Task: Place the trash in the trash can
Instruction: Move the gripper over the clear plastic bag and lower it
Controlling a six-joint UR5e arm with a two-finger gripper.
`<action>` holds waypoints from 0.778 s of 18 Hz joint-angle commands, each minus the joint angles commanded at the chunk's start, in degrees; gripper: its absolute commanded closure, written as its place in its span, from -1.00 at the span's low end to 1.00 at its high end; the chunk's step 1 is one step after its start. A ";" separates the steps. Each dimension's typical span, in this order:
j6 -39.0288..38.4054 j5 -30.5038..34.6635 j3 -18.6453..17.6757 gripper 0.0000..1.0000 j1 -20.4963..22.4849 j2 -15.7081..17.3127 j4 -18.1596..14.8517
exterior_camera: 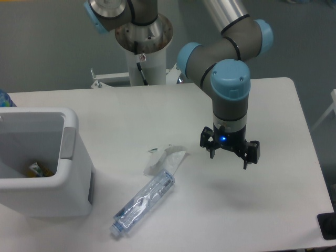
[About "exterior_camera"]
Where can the black table clamp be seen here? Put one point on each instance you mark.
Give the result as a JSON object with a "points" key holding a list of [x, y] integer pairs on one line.
{"points": [[327, 225]]}

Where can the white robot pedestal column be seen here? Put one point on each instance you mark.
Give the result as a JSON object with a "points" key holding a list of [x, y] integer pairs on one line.
{"points": [[150, 66]]}

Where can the white plastic wrapper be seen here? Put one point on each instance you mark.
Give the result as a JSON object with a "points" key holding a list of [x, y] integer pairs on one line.
{"points": [[166, 157]]}

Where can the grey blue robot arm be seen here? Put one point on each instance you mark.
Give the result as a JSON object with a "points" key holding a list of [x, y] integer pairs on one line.
{"points": [[219, 69]]}

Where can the white pedestal base frame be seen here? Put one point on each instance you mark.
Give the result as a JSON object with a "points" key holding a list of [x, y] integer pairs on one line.
{"points": [[173, 76]]}

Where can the yellow green snack wrapper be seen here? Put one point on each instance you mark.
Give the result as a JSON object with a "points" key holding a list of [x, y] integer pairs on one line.
{"points": [[38, 170]]}

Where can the white frame at right edge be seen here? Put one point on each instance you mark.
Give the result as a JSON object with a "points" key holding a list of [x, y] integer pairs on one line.
{"points": [[331, 108]]}

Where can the white plastic trash can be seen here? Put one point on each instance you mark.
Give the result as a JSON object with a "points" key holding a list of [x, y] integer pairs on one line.
{"points": [[50, 137]]}

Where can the clear plastic water bottle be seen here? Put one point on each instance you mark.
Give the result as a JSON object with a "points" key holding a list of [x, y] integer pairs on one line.
{"points": [[141, 203]]}

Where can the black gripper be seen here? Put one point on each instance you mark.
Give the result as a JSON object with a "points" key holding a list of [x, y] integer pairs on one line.
{"points": [[213, 139]]}

